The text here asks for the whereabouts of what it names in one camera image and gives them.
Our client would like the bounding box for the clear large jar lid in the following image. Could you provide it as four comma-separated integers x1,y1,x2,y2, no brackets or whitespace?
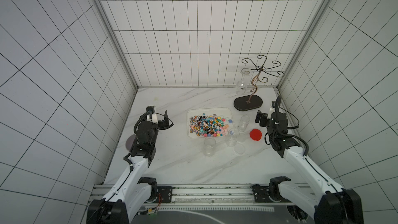
234,144,246,156

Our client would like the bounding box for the clear hanging wine glass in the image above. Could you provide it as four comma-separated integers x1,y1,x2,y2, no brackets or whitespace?
235,68,251,96

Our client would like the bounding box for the white cutting board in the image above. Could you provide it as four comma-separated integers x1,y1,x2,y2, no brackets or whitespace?
187,107,234,139

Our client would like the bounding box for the pile of colourful candies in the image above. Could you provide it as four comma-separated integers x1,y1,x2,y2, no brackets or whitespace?
189,116,202,136

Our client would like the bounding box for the pile of round lollipops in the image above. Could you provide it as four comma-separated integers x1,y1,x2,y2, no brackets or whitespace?
188,114,218,138

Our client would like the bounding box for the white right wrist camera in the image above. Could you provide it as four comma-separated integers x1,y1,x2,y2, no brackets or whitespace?
267,101,276,119

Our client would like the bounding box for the pile of star candies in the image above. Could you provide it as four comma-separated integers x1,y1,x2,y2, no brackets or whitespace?
208,116,233,137

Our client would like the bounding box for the copper glass rack dark base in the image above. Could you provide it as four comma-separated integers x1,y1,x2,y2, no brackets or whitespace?
233,55,285,112

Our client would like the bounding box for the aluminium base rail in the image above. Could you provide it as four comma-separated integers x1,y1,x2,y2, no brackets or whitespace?
88,184,340,212

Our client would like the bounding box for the small clear candy jar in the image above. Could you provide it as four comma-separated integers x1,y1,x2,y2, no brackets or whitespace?
237,115,250,133

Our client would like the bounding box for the red lid candy jar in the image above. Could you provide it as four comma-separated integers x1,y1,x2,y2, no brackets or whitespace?
203,137,216,157

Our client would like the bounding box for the colourful candy jar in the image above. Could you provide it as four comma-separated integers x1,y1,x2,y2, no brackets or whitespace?
226,128,240,147

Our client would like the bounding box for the grey purple plate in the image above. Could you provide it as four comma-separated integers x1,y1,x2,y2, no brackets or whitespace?
125,134,137,151

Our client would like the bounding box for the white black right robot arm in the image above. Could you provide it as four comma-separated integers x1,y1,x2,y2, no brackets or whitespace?
255,96,364,224

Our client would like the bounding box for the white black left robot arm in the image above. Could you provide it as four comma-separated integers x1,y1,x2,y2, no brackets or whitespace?
86,106,174,224

